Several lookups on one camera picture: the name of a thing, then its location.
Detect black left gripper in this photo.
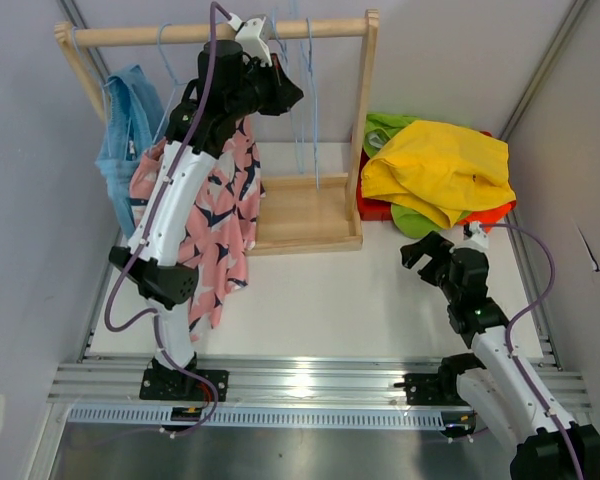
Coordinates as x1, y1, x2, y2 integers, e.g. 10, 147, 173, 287
227, 54, 303, 121

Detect orange shorts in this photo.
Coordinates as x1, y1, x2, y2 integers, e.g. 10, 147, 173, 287
453, 128, 516, 224

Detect yellow shorts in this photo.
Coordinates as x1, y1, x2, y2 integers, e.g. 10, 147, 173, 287
360, 119, 518, 230

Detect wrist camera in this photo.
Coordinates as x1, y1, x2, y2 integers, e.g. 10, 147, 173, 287
228, 14, 273, 67
461, 222, 489, 252

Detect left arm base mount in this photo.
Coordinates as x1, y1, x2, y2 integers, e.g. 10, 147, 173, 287
139, 365, 230, 402

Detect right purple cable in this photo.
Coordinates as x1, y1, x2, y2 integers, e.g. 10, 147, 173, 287
481, 222, 587, 480

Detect green shorts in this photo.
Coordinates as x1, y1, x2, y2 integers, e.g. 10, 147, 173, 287
360, 113, 467, 238

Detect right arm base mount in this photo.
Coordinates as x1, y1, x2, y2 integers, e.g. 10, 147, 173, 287
393, 373, 465, 406

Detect blue hanger of pink shorts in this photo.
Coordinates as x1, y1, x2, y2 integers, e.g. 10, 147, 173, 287
151, 22, 186, 148

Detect light blue shorts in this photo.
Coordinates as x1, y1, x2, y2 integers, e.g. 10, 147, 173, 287
95, 65, 165, 238

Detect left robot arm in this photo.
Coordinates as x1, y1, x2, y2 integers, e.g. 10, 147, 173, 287
109, 40, 303, 400

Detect slotted cable duct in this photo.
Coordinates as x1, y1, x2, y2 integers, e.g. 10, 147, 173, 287
67, 404, 445, 431

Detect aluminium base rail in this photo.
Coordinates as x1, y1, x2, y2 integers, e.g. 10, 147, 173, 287
46, 355, 592, 413

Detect wooden clothes rack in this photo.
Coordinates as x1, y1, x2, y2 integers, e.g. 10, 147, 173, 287
54, 9, 379, 255

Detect red plastic tray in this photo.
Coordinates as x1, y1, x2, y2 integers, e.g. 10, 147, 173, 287
355, 130, 501, 222

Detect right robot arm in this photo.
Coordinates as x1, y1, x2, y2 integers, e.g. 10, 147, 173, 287
398, 231, 600, 479

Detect pink patterned shorts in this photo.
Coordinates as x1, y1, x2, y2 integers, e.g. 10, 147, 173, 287
128, 114, 267, 343

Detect blue hanger of green shorts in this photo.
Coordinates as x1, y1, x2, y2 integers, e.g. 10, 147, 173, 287
300, 17, 320, 190

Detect blue hanger of yellow shorts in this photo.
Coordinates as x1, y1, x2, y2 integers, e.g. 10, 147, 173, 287
271, 5, 306, 174

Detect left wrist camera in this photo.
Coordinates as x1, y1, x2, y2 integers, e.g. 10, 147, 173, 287
228, 14, 273, 67

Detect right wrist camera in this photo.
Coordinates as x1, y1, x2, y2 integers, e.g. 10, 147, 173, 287
461, 222, 489, 252

